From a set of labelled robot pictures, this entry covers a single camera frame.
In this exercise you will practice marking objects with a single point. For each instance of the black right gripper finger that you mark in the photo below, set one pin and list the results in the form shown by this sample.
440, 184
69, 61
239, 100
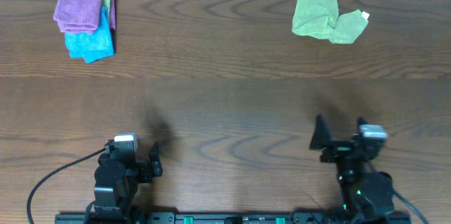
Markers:
321, 136
361, 121

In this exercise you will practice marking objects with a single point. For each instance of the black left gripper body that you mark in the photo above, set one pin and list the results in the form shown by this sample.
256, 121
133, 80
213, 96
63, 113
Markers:
145, 171

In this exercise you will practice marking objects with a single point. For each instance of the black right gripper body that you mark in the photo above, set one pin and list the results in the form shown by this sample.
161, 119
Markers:
340, 149

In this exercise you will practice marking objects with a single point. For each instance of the light green microfiber cloth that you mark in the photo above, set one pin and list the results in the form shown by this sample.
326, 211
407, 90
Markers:
320, 19

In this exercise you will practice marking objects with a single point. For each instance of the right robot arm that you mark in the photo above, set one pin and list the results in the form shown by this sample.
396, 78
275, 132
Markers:
367, 195

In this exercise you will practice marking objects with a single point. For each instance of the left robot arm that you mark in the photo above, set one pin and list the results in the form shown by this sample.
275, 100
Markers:
117, 180

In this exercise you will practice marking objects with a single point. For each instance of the blue folded cloth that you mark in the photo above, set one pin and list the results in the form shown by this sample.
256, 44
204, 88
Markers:
92, 47

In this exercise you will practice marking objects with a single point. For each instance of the purple folded cloth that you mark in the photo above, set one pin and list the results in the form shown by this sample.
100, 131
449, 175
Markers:
68, 22

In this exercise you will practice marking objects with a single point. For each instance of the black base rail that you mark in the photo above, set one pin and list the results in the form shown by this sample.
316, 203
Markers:
214, 218

